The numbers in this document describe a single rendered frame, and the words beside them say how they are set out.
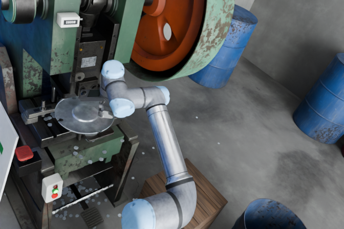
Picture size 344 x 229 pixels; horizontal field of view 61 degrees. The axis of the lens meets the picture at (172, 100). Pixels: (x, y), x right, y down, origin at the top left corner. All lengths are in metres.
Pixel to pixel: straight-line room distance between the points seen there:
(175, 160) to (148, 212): 0.19
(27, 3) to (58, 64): 0.26
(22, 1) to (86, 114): 0.64
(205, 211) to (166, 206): 1.01
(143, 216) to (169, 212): 0.08
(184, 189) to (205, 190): 1.03
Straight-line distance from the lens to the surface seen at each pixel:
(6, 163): 1.85
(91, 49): 1.37
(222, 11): 1.28
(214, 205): 1.94
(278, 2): 4.44
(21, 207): 2.09
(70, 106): 1.57
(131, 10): 1.32
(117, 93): 0.99
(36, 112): 1.57
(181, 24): 1.41
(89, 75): 1.45
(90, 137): 1.43
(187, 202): 0.94
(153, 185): 1.87
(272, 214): 2.11
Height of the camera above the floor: 1.82
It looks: 36 degrees down
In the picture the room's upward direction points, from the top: 21 degrees clockwise
